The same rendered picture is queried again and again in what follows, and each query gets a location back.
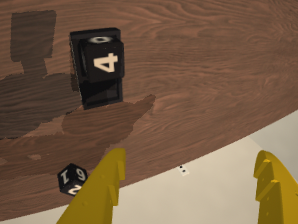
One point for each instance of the black number cube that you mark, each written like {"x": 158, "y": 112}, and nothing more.
{"x": 71, "y": 179}
{"x": 103, "y": 58}

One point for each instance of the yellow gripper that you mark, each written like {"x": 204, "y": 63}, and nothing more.
{"x": 277, "y": 191}

